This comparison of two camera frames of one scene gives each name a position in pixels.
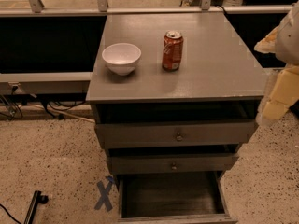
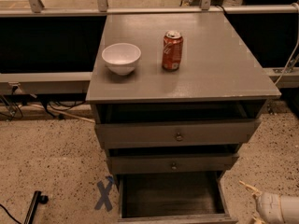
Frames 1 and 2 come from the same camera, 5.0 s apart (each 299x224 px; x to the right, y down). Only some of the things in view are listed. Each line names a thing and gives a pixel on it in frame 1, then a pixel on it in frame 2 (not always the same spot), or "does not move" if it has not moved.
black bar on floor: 38,198 does not move
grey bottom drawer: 174,198 does not move
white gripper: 289,44 -> 267,205
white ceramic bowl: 121,58 does not move
